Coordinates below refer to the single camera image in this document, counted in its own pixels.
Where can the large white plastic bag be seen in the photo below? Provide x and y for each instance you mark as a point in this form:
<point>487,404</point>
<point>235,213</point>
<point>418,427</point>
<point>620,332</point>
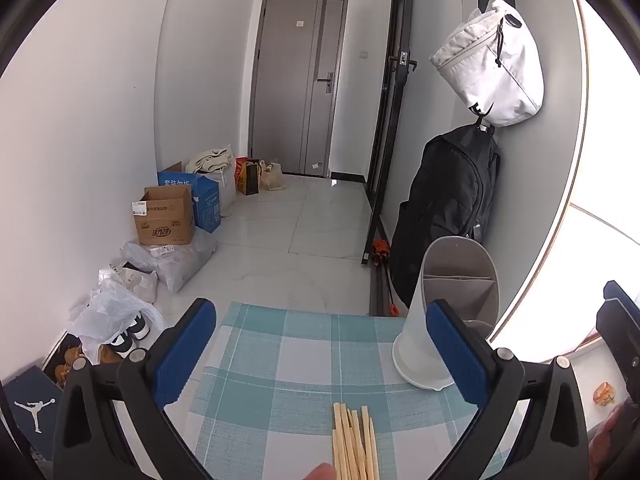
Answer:
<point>107,315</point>

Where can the brown shoes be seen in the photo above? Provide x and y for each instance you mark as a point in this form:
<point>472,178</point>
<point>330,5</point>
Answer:
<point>70,365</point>

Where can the orange tool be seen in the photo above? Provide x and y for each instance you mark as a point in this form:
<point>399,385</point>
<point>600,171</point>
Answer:
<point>381,251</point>

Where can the person's left hand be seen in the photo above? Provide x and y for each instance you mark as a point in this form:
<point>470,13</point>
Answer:
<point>320,472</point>

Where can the bundle of wooden chopsticks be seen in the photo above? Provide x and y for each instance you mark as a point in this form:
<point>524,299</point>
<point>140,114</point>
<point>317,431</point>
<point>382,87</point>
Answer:
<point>352,445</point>

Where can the white plastic utensil holder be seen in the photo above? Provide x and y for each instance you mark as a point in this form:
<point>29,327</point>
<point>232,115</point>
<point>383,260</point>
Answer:
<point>417,340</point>

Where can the grey door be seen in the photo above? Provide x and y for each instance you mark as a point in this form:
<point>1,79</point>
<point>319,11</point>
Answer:
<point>295,85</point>

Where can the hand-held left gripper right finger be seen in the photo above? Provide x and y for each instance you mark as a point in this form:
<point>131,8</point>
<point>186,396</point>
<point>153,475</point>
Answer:
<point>457,355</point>

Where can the black and white sneakers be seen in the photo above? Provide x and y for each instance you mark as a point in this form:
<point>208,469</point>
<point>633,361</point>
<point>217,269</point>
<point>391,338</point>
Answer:
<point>130,337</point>

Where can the grey plastic mailing bag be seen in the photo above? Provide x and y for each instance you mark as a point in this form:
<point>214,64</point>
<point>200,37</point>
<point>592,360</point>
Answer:
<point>180,262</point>

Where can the black metal door frame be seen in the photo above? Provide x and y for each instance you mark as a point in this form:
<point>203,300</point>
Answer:
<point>387,135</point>

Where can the orange bag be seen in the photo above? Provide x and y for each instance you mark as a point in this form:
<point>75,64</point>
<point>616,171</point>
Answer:
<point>241,172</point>

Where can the black paper bag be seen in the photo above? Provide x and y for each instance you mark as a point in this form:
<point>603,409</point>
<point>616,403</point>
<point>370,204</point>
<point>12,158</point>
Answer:
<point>251,177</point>

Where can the beige plastic bag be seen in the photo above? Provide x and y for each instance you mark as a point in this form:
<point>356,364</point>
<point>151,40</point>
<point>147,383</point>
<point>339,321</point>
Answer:
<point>272,177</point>

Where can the person's right hand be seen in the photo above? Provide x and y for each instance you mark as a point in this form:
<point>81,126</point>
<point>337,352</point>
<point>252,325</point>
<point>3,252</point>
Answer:
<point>617,440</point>

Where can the small white plastic bag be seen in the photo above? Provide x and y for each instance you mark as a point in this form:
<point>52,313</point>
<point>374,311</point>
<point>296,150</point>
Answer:
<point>130,282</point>

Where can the brown cardboard box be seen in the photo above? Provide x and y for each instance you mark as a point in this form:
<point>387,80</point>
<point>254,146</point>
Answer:
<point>165,217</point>

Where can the blue cardboard box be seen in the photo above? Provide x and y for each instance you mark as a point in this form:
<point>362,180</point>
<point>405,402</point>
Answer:
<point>207,207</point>

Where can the black backpack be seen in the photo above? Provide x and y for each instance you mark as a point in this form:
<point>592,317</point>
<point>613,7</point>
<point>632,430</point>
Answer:
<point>445,200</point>

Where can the cream canvas tote bag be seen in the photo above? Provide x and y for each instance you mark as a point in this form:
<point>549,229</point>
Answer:
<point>210,160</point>

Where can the teal plaid tablecloth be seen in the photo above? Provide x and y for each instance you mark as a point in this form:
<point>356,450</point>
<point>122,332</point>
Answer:
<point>300,350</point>

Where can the white fabric bag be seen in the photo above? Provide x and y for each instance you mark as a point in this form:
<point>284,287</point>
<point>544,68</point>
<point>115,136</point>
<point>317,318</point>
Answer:
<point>495,70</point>

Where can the orange snack packet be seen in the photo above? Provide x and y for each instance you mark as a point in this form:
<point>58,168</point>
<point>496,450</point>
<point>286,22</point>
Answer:
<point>604,394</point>

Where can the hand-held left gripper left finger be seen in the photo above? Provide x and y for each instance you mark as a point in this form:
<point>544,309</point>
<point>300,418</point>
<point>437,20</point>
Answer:
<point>182,355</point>

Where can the navy shoe box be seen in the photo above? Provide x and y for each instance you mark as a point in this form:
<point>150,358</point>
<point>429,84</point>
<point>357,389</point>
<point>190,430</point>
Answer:
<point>30,410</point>

